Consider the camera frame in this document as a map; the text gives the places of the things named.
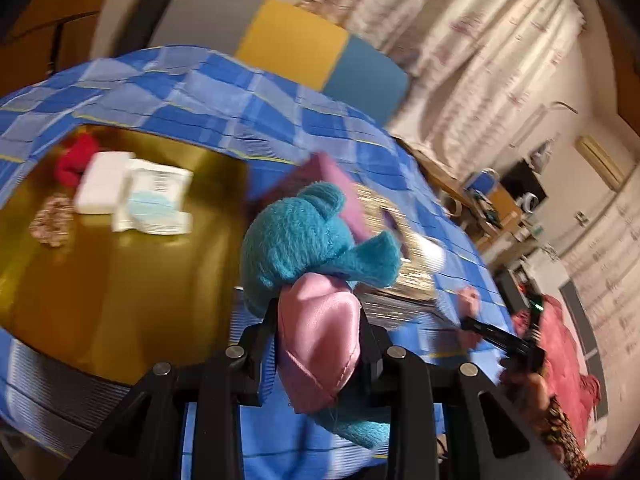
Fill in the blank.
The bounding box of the gold metal tin tray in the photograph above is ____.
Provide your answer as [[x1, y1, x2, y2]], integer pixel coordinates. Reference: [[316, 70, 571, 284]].
[[0, 125, 251, 386]]

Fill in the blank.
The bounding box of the beige patterned scrunchie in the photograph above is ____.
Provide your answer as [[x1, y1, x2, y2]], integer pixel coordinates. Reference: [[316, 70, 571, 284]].
[[28, 195, 76, 248]]

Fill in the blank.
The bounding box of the ornate silver tissue box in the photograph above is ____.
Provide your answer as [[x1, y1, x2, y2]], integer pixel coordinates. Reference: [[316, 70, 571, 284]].
[[350, 185, 441, 306]]

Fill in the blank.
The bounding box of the printed white curtain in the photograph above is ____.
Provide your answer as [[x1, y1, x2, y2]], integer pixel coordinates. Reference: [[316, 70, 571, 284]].
[[295, 0, 586, 171]]

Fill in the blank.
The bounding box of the blue folding chair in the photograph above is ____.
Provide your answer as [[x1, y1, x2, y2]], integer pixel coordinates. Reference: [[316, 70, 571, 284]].
[[465, 167, 501, 196]]

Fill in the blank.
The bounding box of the packaged blue face mask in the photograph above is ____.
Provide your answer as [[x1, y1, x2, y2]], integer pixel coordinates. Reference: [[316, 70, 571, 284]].
[[111, 159, 195, 236]]

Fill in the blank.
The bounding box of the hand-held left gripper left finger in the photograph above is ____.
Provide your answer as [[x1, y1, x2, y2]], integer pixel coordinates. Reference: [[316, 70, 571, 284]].
[[65, 297, 281, 480]]

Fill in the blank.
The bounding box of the black monitor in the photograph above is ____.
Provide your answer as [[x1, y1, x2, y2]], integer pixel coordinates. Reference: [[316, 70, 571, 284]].
[[502, 160, 548, 211]]

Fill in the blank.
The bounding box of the wooden desk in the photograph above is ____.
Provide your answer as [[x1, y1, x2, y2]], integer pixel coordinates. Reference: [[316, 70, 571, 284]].
[[395, 137, 521, 241]]

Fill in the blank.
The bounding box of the red plush toy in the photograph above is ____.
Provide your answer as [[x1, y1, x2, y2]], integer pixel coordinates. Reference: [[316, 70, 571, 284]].
[[54, 134, 100, 186]]

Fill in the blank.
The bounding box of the blue plaid tablecloth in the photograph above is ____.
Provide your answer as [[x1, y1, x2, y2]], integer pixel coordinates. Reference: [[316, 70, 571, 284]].
[[0, 45, 516, 480]]

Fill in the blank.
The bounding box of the purple carton box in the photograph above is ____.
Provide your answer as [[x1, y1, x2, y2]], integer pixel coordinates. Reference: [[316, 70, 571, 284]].
[[247, 152, 373, 241]]

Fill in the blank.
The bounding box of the wall air conditioner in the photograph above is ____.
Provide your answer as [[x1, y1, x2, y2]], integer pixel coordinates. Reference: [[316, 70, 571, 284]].
[[574, 135, 626, 191]]

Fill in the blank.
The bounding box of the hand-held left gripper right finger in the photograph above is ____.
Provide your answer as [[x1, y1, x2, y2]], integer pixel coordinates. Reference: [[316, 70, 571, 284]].
[[350, 305, 571, 480]]

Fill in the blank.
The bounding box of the wooden wardrobe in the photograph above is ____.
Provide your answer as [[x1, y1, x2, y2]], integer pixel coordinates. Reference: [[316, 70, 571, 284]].
[[0, 0, 121, 96]]

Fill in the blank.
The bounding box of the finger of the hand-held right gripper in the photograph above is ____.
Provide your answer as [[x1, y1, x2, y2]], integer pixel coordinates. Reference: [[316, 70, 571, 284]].
[[459, 316, 523, 353]]

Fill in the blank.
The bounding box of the teal plush toy pink bow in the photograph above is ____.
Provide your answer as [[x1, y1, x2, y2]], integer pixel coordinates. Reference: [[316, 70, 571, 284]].
[[240, 181, 403, 453]]

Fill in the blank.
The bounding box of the person's right hand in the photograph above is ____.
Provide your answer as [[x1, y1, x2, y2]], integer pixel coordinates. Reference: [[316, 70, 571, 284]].
[[500, 367, 551, 413]]

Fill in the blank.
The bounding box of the white rectangular pad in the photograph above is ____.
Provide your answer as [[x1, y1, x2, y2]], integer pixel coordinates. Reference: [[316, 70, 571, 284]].
[[75, 151, 136, 216]]

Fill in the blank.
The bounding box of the person's right forearm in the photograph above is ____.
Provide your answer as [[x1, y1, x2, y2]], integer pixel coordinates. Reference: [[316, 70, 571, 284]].
[[537, 395, 593, 478]]

